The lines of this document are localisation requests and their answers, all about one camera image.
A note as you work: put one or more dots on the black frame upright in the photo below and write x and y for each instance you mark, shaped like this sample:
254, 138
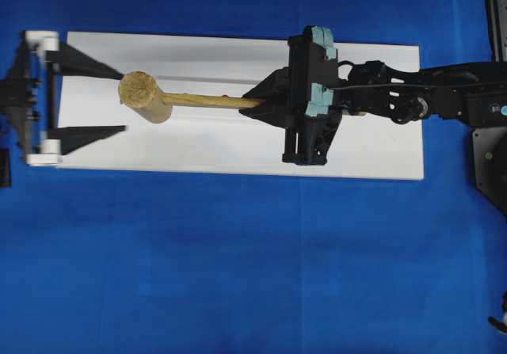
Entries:
496, 16

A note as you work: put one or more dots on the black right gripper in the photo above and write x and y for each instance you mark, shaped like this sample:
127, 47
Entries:
307, 139

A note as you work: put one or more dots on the blue table cloth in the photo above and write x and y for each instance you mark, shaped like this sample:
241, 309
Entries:
121, 262

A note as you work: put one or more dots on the black clamp at edge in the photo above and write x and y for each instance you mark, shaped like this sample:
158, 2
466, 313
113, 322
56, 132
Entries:
500, 325

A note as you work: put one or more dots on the black teal wrist camera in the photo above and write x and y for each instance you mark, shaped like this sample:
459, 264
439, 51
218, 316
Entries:
313, 71

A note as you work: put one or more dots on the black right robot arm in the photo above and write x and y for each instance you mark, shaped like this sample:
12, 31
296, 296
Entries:
472, 93

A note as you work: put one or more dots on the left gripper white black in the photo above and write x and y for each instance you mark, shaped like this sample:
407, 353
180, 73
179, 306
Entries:
19, 97

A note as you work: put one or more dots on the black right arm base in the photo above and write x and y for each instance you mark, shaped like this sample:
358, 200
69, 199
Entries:
489, 162

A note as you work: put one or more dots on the wooden mallet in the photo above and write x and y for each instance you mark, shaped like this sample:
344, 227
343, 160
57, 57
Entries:
140, 92

